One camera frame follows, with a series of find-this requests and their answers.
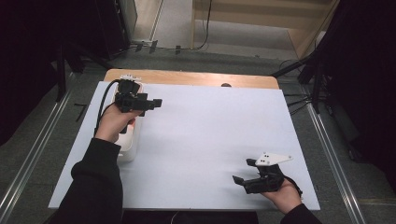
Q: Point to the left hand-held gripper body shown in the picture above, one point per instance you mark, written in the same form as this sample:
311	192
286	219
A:
129	98

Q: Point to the white plastic bin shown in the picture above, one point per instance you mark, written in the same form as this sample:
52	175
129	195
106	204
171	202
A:
130	146

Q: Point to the person's right hand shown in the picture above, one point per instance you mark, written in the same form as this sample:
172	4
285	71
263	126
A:
281	196

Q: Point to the light wooden shelf unit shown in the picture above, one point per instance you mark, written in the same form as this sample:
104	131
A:
258	18

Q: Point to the person's lap dark clothing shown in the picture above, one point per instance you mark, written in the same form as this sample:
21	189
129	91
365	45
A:
186	217

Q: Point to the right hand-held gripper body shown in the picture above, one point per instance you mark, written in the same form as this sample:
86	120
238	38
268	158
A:
266	179

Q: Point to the metal floor rail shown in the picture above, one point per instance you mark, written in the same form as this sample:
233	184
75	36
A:
336	161
34	149

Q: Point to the wooden table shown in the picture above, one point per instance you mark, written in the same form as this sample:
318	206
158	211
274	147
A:
186	77

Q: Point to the black cabinet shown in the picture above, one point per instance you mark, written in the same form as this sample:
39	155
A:
109	28

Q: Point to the black stand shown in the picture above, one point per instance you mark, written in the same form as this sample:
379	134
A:
316	84
60	71

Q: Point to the white board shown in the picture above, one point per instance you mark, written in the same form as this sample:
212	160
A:
202	149

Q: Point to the person's left hand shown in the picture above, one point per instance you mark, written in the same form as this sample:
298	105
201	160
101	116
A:
113	124

